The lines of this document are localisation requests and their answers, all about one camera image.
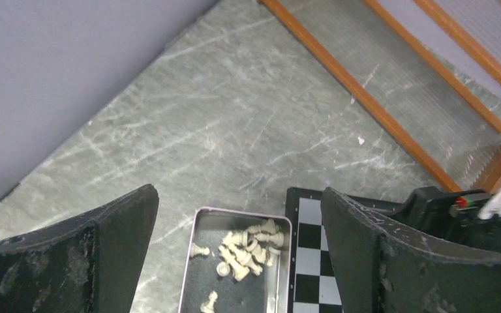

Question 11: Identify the white pawn in tin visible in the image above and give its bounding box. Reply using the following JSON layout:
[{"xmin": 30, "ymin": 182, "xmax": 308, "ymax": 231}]
[{"xmin": 189, "ymin": 243, "xmax": 211, "ymax": 258}]

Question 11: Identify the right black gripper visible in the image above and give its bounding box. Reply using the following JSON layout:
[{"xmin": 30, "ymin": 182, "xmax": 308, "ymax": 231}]
[{"xmin": 391, "ymin": 186, "xmax": 501, "ymax": 253}]

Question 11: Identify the black white chess board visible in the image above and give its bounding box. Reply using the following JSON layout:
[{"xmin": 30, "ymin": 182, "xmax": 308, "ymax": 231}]
[{"xmin": 284, "ymin": 186, "xmax": 407, "ymax": 313}]

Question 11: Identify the silver tin with white pieces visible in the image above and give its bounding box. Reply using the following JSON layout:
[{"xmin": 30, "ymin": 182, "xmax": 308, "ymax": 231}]
[{"xmin": 178, "ymin": 207, "xmax": 293, "ymax": 312}]

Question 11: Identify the wooden three-tier rack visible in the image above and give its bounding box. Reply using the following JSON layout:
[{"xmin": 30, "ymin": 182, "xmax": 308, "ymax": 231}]
[{"xmin": 264, "ymin": 1, "xmax": 501, "ymax": 192}]

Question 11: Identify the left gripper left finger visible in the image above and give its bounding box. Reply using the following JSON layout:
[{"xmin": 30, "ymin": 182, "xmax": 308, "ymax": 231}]
[{"xmin": 0, "ymin": 185, "xmax": 159, "ymax": 312}]

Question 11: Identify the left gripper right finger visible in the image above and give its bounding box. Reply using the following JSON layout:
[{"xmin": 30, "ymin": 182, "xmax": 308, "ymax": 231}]
[{"xmin": 320, "ymin": 187, "xmax": 501, "ymax": 312}]

